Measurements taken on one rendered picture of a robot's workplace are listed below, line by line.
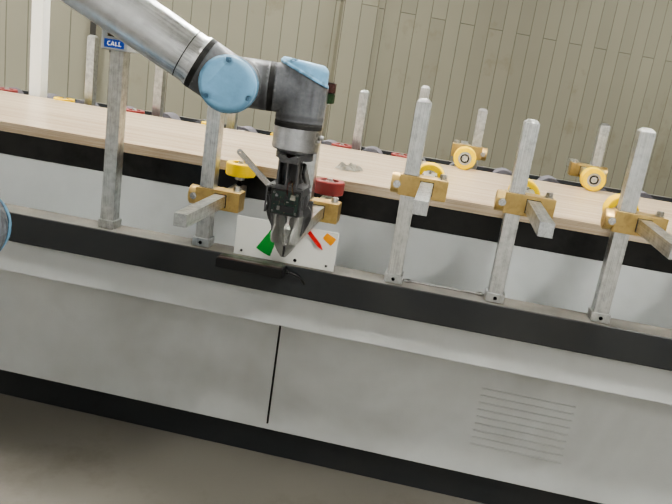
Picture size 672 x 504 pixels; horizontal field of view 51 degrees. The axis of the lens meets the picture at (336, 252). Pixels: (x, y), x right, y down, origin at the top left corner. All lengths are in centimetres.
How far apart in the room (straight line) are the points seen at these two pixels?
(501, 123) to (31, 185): 499
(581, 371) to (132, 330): 129
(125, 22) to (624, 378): 138
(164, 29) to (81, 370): 142
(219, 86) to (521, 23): 560
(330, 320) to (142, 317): 65
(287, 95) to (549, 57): 562
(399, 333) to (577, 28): 543
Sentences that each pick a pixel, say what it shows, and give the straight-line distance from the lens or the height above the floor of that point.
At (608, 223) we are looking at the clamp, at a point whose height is 94.
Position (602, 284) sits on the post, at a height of 79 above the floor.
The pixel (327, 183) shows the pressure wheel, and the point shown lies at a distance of 178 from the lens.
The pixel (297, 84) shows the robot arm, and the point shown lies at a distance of 129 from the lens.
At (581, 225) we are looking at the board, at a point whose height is 89.
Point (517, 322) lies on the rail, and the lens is 174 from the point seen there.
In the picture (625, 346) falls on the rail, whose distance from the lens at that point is 179.
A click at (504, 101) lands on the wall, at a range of 660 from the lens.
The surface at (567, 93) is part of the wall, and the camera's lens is 696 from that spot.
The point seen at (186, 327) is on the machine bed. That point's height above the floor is 38.
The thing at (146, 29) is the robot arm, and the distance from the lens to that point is 118.
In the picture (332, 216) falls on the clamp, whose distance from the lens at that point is 171.
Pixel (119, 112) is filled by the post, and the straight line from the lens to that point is 186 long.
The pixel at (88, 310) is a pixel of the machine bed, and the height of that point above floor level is 36.
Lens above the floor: 120
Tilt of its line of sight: 15 degrees down
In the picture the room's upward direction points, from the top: 9 degrees clockwise
